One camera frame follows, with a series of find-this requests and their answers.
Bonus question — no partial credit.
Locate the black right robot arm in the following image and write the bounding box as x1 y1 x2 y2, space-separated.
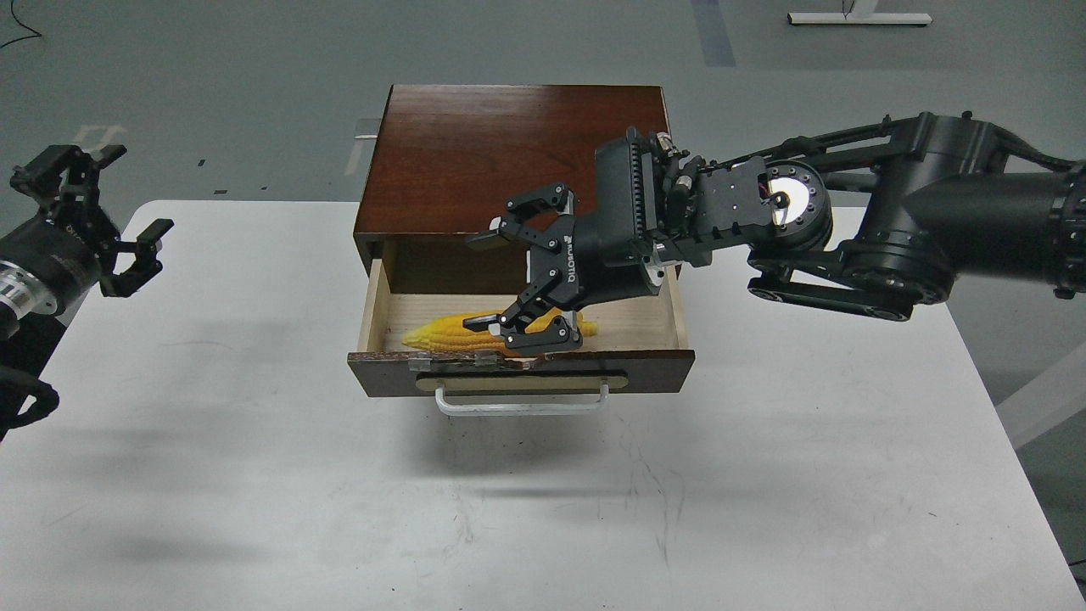
464 112 1083 356

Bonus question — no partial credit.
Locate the wooden drawer with white handle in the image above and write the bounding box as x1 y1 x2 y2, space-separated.
348 259 695 400

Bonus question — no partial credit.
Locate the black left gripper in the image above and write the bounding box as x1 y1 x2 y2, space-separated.
1 144 175 318

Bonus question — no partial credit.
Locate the dark wooden cabinet box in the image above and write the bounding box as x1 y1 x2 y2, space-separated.
354 84 669 295

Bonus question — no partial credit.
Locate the black floor cable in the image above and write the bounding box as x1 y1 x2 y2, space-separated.
0 0 43 52

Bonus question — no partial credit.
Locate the yellow toy corn cob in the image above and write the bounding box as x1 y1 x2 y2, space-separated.
400 307 599 354

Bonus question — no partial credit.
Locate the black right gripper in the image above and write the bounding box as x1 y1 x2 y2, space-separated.
464 127 662 356

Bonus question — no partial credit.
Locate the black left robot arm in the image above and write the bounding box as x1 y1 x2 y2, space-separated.
1 144 174 432

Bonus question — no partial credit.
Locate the white table base far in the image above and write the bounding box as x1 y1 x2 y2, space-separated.
787 1 933 27

